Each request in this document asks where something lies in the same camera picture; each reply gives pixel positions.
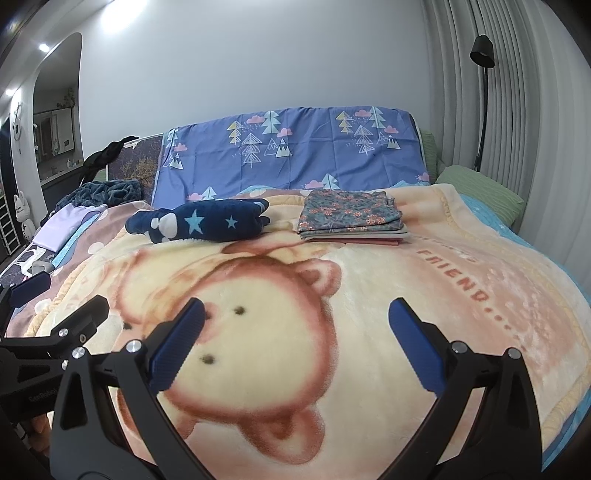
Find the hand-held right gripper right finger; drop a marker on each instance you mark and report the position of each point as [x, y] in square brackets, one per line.
[415, 346]

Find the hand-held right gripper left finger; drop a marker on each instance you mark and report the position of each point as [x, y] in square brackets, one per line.
[178, 341]

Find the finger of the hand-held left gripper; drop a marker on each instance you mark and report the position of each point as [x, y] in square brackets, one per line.
[30, 288]
[83, 318]

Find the navy star-print fleece pajama top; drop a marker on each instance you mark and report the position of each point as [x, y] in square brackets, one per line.
[207, 221]

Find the grey small item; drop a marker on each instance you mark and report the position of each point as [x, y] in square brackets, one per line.
[39, 268]

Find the dark printed bed cover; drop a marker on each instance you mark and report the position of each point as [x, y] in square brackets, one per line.
[18, 263]

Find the white ladder rack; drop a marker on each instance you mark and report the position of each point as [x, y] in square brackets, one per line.
[9, 230]

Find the cream bear-print blanket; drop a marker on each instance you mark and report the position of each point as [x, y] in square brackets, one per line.
[369, 300]

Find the lavender cloth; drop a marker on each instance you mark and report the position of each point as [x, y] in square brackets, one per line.
[64, 226]

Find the white rabbit figurine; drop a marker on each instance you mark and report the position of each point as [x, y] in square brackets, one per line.
[23, 212]

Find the pink folded cloth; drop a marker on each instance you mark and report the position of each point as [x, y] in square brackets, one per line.
[360, 242]

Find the teal fuzzy blanket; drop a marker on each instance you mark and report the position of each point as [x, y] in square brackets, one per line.
[106, 194]

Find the black garment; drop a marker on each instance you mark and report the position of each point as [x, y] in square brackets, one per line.
[104, 157]

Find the floral folded garment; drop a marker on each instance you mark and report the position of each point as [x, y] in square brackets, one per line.
[346, 210]

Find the dark tree-print panel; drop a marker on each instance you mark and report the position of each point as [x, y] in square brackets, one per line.
[134, 161]

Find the green pillow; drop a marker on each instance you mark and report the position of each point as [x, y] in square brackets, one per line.
[480, 189]
[429, 152]

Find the purple tree-print pillow cover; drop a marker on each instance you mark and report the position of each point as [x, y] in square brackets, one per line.
[314, 152]

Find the recessed ceiling light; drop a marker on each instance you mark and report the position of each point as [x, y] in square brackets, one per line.
[44, 47]

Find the white pleated curtain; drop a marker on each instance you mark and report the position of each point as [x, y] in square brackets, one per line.
[531, 115]

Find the black floor lamp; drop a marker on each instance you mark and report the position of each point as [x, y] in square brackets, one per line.
[482, 50]

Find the white wall cabinet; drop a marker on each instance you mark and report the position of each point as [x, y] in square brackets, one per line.
[55, 131]

